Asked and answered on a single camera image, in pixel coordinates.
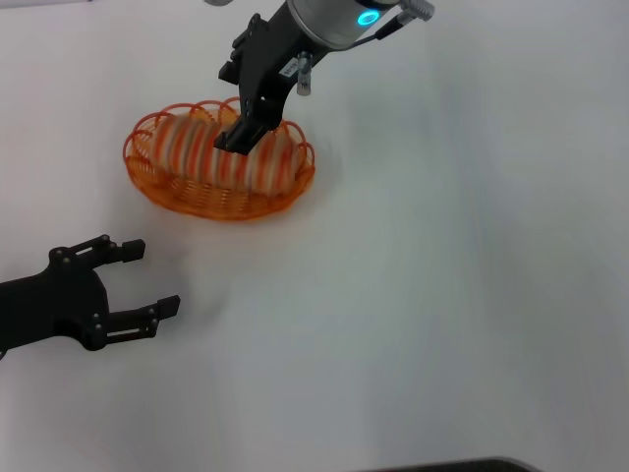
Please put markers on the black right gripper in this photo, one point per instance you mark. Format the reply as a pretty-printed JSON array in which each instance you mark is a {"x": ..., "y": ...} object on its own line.
[{"x": 272, "y": 54}]

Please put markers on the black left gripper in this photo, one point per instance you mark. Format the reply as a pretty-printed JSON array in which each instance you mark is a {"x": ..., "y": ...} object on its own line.
[{"x": 49, "y": 305}]

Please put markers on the orange striped bread loaf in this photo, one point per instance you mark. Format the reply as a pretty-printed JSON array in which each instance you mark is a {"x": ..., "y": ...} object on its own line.
[{"x": 196, "y": 152}]

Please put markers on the dark rounded robot base edge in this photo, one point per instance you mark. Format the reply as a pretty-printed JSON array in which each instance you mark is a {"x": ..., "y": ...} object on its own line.
[{"x": 457, "y": 465}]

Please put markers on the silver elbow connector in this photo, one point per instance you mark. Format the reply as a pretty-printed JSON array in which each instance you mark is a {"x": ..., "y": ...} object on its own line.
[{"x": 304, "y": 78}]

